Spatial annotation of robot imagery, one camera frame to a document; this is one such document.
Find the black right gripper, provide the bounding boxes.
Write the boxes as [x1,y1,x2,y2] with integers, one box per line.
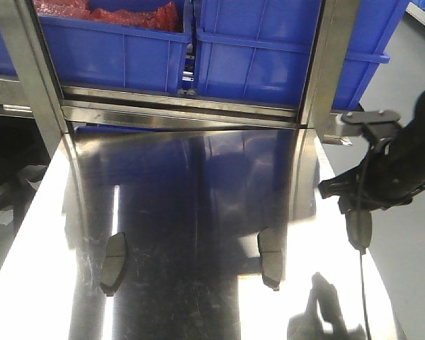
[317,91,425,213]

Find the brake pad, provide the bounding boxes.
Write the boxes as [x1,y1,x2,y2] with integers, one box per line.
[99,232,128,297]
[257,228,283,291]
[345,210,373,254]

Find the blue bin right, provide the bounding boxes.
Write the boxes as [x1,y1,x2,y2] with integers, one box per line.
[193,1,407,110]

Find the red mesh packaged parts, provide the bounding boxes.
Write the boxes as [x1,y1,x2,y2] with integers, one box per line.
[33,1,181,32]

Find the blue bin with red parts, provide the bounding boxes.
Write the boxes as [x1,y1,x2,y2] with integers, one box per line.
[38,1,193,93]

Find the steel rack frame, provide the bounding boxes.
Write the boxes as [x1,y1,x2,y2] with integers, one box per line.
[0,1,361,155]

